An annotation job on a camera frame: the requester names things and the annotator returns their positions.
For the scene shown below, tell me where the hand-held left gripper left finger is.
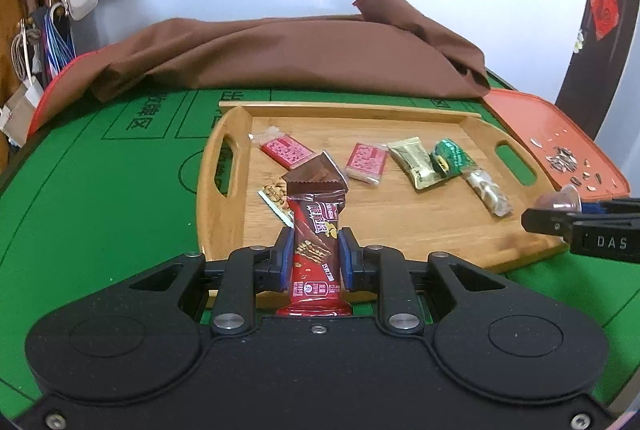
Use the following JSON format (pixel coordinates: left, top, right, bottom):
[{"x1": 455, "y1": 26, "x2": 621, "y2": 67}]
[{"x1": 127, "y1": 226, "x2": 296, "y2": 337}]

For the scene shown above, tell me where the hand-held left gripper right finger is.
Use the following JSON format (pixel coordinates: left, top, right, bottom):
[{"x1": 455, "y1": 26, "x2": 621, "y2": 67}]
[{"x1": 339, "y1": 226, "x2": 511, "y2": 336}]

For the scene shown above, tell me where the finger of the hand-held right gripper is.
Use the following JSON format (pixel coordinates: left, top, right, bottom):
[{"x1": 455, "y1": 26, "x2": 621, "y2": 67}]
[
  {"x1": 521, "y1": 206, "x2": 583, "y2": 243},
  {"x1": 580, "y1": 196, "x2": 640, "y2": 218}
]

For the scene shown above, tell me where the clear jelly cup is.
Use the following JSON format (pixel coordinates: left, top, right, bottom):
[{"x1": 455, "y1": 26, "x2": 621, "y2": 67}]
[{"x1": 537, "y1": 186, "x2": 583, "y2": 213}]

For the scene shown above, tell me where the red wafer bar packet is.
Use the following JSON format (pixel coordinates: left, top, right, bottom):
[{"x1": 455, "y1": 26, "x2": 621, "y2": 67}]
[{"x1": 275, "y1": 192, "x2": 351, "y2": 318}]

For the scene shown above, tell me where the peanut snack packet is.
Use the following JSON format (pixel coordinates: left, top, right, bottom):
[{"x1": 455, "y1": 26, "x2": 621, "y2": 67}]
[{"x1": 256, "y1": 177, "x2": 296, "y2": 228}]

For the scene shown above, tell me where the wooden tray with handles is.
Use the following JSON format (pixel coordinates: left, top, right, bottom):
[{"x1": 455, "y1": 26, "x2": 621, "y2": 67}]
[{"x1": 196, "y1": 101, "x2": 581, "y2": 298}]

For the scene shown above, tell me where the brown triangular snack packet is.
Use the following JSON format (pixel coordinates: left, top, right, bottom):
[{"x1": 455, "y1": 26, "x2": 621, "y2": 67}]
[{"x1": 281, "y1": 151, "x2": 350, "y2": 197}]

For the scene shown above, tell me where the pink red snack packet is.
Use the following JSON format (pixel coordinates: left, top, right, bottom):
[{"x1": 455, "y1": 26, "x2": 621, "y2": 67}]
[
  {"x1": 248, "y1": 126, "x2": 316, "y2": 170},
  {"x1": 345, "y1": 142, "x2": 390, "y2": 187}
]

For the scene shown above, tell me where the green clear nut packet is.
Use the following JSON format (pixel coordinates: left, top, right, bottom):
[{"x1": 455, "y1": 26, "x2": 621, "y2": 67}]
[{"x1": 431, "y1": 138, "x2": 515, "y2": 218}]

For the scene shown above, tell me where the gold green snack packet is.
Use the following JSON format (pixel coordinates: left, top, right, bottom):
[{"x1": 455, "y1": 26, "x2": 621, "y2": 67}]
[{"x1": 387, "y1": 137, "x2": 451, "y2": 192}]

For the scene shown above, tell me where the pile of sunflower seeds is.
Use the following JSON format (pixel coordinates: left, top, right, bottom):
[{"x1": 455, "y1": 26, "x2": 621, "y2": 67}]
[{"x1": 530, "y1": 127, "x2": 621, "y2": 191}]

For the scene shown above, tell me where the orange plastic tray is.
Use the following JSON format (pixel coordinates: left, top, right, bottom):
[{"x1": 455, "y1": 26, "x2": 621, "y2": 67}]
[{"x1": 482, "y1": 89, "x2": 631, "y2": 203}]

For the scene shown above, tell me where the dark door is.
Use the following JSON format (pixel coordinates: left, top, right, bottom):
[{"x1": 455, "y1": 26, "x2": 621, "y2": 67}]
[{"x1": 552, "y1": 0, "x2": 640, "y2": 142}]

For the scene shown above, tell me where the red diamond door decoration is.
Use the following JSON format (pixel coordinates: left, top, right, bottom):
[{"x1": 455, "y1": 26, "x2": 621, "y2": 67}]
[{"x1": 587, "y1": 0, "x2": 624, "y2": 42}]

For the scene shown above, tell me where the brown cloth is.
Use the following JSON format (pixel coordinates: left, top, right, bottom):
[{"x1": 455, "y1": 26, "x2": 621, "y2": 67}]
[{"x1": 27, "y1": 0, "x2": 492, "y2": 136}]

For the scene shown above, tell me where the paper shopping bag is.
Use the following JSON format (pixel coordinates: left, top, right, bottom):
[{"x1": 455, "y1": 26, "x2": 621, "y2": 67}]
[{"x1": 0, "y1": 79, "x2": 47, "y2": 147}]

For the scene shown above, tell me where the brown wooden cabinet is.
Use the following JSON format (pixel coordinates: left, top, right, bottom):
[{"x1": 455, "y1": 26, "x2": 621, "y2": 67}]
[{"x1": 0, "y1": 0, "x2": 42, "y2": 171}]

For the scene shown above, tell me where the bunch of blue cords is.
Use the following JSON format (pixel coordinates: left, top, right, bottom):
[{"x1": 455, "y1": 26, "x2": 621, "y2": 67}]
[{"x1": 44, "y1": 5, "x2": 77, "y2": 80}]

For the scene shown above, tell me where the white cord loop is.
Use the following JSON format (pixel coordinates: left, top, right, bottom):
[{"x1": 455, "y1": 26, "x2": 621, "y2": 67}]
[{"x1": 11, "y1": 29, "x2": 32, "y2": 82}]

